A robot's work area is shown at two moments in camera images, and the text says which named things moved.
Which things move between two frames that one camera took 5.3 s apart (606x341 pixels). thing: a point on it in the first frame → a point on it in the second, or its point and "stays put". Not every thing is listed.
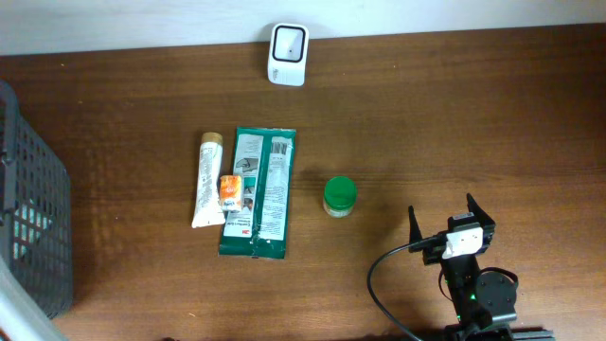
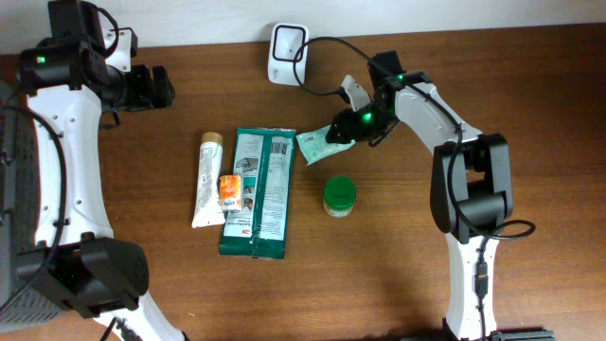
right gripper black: [490, 225] → [348, 127]
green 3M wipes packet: [263, 161] stays put
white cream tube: [208, 208] stays put
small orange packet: [230, 188] stays put
